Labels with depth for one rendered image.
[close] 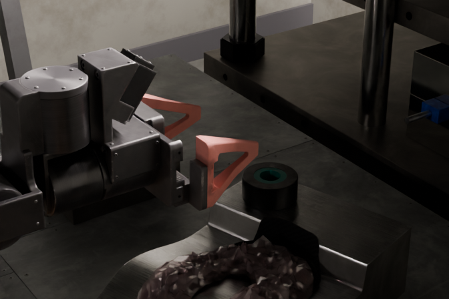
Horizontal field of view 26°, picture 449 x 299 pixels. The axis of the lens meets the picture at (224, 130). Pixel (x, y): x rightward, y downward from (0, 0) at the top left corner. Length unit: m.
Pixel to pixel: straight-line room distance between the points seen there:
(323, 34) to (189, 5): 1.82
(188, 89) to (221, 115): 0.14
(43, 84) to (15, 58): 2.26
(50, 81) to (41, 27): 2.95
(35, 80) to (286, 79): 1.30
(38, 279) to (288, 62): 0.93
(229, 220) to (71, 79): 0.60
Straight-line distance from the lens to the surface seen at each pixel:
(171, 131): 0.98
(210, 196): 0.88
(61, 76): 0.84
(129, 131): 0.88
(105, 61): 0.85
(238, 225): 1.38
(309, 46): 2.26
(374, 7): 1.80
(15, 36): 3.08
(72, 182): 0.85
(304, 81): 2.08
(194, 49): 4.17
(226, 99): 1.95
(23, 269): 1.47
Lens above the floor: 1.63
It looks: 27 degrees down
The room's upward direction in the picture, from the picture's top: straight up
